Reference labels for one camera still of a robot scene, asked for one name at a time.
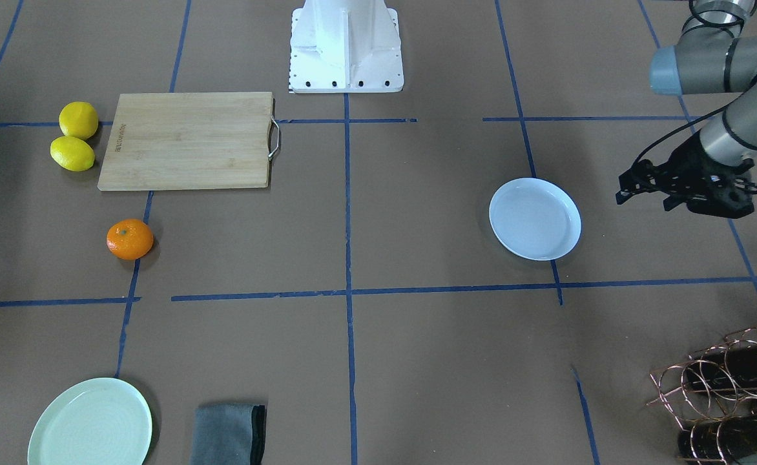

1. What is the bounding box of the orange fruit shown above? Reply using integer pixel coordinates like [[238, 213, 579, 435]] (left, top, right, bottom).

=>
[[106, 218, 154, 261]]

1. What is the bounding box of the yellow lemon near board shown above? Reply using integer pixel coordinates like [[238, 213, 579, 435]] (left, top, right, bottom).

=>
[[50, 136, 96, 172]]

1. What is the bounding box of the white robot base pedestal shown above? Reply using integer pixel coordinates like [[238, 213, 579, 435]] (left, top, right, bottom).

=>
[[288, 1, 405, 94]]

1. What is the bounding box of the copper wire bottle rack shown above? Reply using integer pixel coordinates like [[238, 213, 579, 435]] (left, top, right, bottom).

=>
[[649, 326, 757, 464]]

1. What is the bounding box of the light blue plate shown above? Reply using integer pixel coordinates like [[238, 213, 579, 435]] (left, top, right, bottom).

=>
[[488, 178, 582, 261]]

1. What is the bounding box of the yellow lemon outer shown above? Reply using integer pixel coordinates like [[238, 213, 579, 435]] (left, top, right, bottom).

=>
[[57, 102, 100, 140]]

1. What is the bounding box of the light green plate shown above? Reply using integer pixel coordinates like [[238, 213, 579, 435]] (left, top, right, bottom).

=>
[[26, 377, 153, 464]]

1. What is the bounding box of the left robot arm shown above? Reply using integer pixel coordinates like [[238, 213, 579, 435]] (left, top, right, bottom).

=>
[[616, 1, 757, 220]]

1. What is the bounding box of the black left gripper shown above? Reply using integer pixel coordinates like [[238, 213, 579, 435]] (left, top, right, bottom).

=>
[[616, 136, 757, 218]]

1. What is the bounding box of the bamboo cutting board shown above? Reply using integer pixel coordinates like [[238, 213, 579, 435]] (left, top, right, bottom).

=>
[[98, 92, 281, 192]]

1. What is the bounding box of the grey folded cloth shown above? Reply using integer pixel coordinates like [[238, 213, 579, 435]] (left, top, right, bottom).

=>
[[189, 403, 267, 464]]

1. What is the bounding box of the dark green wine bottle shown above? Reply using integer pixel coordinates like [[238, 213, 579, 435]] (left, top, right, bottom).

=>
[[685, 346, 757, 395]]

